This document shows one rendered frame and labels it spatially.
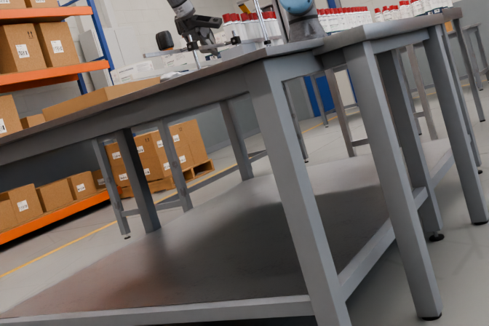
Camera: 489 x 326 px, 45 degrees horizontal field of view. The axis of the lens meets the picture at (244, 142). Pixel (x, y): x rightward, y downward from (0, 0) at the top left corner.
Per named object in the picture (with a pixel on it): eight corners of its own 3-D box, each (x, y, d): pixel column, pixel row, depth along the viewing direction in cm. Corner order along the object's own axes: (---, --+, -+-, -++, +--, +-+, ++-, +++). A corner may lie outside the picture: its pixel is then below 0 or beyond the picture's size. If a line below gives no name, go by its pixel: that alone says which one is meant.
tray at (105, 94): (114, 106, 200) (110, 94, 200) (173, 86, 187) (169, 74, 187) (46, 122, 175) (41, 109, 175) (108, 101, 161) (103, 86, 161)
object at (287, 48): (219, 92, 388) (218, 89, 388) (451, 20, 310) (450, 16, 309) (-92, 175, 211) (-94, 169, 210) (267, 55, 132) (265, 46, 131)
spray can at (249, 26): (258, 58, 265) (245, 13, 263) (264, 56, 260) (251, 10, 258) (249, 61, 262) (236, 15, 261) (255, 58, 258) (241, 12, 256)
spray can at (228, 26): (239, 62, 252) (225, 15, 250) (247, 59, 249) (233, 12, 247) (231, 64, 248) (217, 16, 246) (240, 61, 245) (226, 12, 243)
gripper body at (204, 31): (195, 36, 240) (179, 12, 234) (212, 30, 235) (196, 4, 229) (188, 46, 234) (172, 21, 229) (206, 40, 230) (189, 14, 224)
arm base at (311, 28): (302, 46, 241) (297, 22, 241) (334, 38, 232) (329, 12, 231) (281, 49, 229) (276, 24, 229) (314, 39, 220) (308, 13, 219)
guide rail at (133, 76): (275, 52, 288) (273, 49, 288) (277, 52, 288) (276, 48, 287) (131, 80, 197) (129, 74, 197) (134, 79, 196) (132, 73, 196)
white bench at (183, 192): (248, 173, 584) (225, 94, 578) (315, 159, 543) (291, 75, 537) (115, 242, 426) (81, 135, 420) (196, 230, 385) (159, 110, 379)
